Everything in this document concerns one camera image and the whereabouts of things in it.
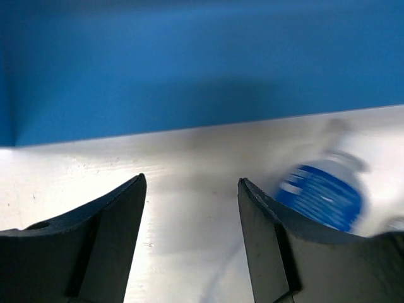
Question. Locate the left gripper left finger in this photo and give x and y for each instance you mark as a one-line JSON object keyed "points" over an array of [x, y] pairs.
{"points": [[84, 255]]}

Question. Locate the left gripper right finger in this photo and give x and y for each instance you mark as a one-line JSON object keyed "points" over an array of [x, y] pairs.
{"points": [[294, 259]]}

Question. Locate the water bottle blue label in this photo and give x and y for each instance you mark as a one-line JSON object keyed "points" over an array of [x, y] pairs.
{"points": [[347, 180]]}

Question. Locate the blue and yellow wooden shelf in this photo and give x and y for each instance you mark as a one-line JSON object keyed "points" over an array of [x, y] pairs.
{"points": [[75, 70]]}

